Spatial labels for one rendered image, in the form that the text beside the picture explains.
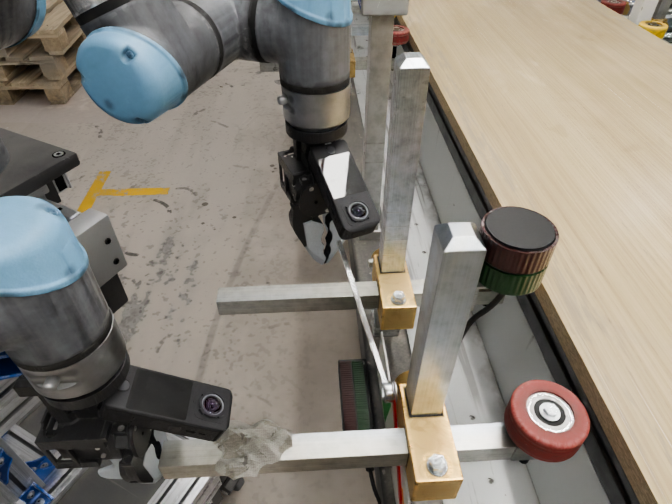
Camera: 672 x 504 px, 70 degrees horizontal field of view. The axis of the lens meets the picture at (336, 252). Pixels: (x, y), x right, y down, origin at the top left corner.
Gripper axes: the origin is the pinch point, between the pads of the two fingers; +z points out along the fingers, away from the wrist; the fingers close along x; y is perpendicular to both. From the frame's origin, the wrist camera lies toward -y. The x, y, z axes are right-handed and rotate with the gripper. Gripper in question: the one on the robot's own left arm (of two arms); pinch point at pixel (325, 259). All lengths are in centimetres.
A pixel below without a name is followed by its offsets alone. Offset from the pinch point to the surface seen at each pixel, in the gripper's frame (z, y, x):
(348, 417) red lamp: 21.5, -12.0, 1.6
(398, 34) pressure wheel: 1, 83, -57
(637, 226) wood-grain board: 1.7, -10.5, -47.9
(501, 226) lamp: -20.9, -23.1, -6.1
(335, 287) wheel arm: 7.5, 1.2, -1.9
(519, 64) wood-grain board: 2, 51, -75
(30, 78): 77, 310, 78
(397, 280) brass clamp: 6.5, -2.1, -10.7
